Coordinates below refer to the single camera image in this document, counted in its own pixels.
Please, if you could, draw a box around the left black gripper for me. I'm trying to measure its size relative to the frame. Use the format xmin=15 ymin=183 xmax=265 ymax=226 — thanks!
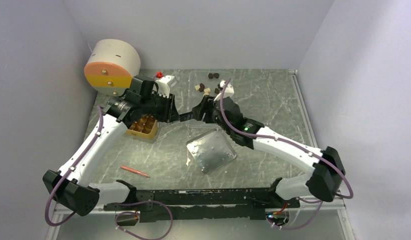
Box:
xmin=140 ymin=90 xmax=181 ymax=123

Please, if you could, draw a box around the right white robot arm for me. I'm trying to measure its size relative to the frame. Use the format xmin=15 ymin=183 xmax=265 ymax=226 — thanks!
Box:
xmin=192 ymin=96 xmax=346 ymax=208

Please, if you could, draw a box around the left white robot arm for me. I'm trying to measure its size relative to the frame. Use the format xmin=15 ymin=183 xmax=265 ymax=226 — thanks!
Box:
xmin=42 ymin=75 xmax=179 ymax=219

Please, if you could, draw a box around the gold chocolate box tray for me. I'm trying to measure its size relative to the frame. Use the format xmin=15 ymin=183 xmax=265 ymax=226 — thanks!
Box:
xmin=125 ymin=116 xmax=159 ymax=140

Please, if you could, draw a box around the clear plastic tray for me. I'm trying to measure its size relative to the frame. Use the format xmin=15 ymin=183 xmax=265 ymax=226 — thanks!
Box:
xmin=186 ymin=69 xmax=236 ymax=130

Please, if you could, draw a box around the square silver metal lid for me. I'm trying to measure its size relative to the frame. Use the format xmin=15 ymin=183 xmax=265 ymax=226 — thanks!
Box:
xmin=186 ymin=129 xmax=237 ymax=175

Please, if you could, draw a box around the red pen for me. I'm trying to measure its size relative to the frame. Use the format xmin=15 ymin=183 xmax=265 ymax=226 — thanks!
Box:
xmin=120 ymin=165 xmax=150 ymax=178

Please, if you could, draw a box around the round pastel drawer box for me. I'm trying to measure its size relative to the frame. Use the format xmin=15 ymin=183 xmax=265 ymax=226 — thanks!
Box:
xmin=83 ymin=39 xmax=141 ymax=96

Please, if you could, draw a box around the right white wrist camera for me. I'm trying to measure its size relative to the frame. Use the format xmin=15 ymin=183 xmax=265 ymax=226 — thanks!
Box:
xmin=213 ymin=81 xmax=235 ymax=102

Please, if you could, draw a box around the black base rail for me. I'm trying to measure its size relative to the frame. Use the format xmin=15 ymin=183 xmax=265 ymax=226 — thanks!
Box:
xmin=103 ymin=187 xmax=300 ymax=223

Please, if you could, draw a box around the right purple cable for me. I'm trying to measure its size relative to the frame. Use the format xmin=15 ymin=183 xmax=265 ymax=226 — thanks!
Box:
xmin=219 ymin=78 xmax=355 ymax=231

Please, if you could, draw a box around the purple cable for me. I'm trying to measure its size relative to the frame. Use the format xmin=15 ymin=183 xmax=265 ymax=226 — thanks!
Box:
xmin=44 ymin=105 xmax=175 ymax=240
xmin=219 ymin=78 xmax=355 ymax=231

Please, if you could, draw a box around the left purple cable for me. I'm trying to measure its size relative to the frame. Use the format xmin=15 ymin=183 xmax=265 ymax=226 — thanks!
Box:
xmin=44 ymin=105 xmax=175 ymax=240

